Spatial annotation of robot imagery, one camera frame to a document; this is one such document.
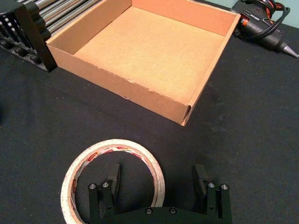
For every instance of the black rack with steel bars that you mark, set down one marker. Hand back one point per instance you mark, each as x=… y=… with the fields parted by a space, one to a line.
x=25 y=30

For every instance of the shallow brown cardboard tray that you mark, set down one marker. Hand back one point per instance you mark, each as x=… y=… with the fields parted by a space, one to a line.
x=149 y=58

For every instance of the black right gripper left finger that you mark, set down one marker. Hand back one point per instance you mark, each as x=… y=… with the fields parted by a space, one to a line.
x=107 y=196

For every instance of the roll of white tape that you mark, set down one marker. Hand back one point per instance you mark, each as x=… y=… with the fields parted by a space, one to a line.
x=70 y=184

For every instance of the black table cloth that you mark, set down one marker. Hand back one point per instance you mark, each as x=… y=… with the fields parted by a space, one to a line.
x=46 y=116

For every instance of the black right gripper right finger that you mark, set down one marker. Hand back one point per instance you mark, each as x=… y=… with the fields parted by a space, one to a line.
x=216 y=198

